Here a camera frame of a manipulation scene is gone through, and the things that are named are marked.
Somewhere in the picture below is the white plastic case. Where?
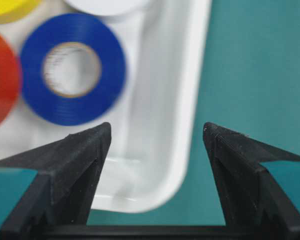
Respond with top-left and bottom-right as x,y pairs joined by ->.
0,0 -> 211,213

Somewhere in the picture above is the blue tape roll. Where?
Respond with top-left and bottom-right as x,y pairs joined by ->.
20,13 -> 126,126

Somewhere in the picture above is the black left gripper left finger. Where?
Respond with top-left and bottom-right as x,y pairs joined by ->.
0,122 -> 112,240

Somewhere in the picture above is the yellow tape roll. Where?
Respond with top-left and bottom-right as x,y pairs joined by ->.
0,0 -> 41,24

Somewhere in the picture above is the red tape roll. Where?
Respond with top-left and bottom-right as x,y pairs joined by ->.
0,36 -> 22,123

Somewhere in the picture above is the white tape roll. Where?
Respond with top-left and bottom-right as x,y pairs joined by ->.
64,0 -> 152,17

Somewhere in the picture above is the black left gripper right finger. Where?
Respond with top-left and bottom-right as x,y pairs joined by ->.
203,122 -> 300,240

